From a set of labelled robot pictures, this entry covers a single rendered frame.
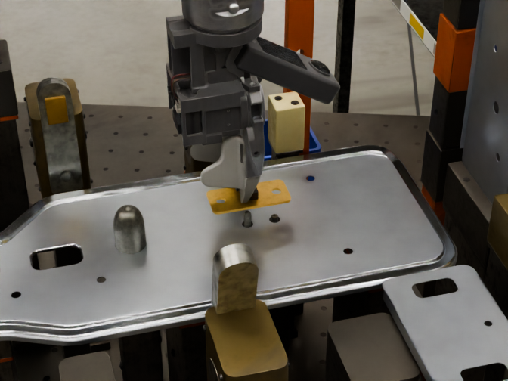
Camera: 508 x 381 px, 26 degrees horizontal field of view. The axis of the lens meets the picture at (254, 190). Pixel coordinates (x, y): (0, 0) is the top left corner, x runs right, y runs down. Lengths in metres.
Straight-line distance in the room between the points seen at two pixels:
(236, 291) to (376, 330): 0.17
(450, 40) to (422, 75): 2.05
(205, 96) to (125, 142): 0.81
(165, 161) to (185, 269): 0.67
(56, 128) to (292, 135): 0.27
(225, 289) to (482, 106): 0.39
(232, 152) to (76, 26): 2.58
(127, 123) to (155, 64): 1.53
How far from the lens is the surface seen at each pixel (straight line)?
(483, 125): 1.22
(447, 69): 1.33
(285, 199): 1.14
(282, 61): 1.04
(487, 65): 1.19
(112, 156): 1.80
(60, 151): 1.24
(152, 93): 3.26
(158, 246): 1.15
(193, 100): 1.02
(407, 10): 1.54
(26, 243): 1.17
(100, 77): 3.35
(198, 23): 0.99
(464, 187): 1.25
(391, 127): 1.87
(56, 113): 1.22
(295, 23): 1.23
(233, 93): 1.03
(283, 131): 1.25
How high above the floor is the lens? 1.74
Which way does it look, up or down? 38 degrees down
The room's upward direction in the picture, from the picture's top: straight up
